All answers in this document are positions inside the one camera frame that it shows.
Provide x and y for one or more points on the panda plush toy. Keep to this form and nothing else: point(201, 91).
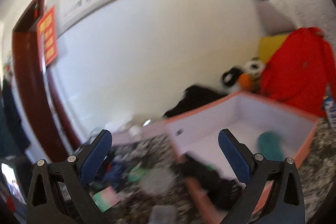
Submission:
point(246, 78)

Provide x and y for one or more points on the black cloth on bed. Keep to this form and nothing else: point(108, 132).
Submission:
point(194, 96)

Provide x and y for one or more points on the teal green pouch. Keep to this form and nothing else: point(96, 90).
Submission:
point(269, 145)

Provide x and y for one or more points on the grey patterned blanket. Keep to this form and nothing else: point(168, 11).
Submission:
point(317, 175)

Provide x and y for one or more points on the red jacket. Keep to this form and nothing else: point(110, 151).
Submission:
point(299, 72)

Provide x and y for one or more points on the blue plush bird toy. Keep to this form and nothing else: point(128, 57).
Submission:
point(115, 172)

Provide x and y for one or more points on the red door couplet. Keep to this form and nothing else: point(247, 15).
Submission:
point(47, 39)

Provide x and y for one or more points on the blue white carton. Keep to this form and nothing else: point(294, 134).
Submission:
point(330, 110)

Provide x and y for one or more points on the pink green card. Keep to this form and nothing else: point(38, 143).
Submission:
point(106, 199)

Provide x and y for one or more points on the green round toy case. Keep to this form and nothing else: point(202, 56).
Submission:
point(136, 174)

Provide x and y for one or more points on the black pouch with stripes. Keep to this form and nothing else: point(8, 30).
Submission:
point(223, 193)

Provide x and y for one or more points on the yellow pillow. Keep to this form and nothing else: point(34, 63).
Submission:
point(268, 45)

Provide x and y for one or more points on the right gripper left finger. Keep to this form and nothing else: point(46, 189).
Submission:
point(58, 191)

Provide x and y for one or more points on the dark red door frame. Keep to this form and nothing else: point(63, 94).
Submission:
point(30, 85)

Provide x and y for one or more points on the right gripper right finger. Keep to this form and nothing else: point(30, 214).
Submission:
point(284, 201)

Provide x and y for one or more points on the pink cardboard box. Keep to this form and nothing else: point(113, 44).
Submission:
point(247, 116)

